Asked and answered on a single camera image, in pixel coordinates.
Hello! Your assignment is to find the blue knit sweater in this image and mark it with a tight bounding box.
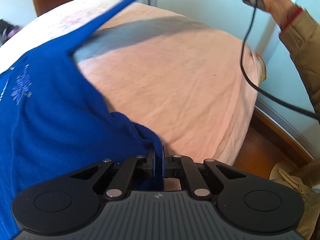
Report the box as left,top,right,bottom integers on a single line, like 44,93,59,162
1,0,164,239

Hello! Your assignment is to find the right forearm khaki sleeve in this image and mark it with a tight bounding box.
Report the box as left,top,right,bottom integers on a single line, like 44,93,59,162
279,5,320,114

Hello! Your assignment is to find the pile of clothes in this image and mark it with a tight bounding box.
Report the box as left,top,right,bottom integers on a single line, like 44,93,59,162
0,19,22,46

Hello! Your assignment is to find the pink bed blanket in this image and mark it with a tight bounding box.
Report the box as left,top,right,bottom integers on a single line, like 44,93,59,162
1,0,265,164

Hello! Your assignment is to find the khaki jacket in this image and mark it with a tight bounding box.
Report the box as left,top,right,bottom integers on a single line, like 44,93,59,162
269,159,319,239

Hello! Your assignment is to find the wooden bed frame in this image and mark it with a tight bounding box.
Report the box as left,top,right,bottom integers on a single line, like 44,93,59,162
233,108,313,179

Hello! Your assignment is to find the black cable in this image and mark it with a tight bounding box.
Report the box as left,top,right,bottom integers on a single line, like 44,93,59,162
240,0,320,124

